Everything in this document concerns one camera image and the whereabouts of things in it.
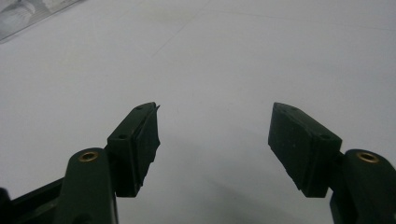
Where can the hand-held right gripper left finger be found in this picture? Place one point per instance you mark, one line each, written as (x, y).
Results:
(93, 186)

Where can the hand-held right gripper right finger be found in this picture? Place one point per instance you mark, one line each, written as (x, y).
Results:
(311, 149)

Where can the clear plastic tray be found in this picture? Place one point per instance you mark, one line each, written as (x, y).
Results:
(40, 18)

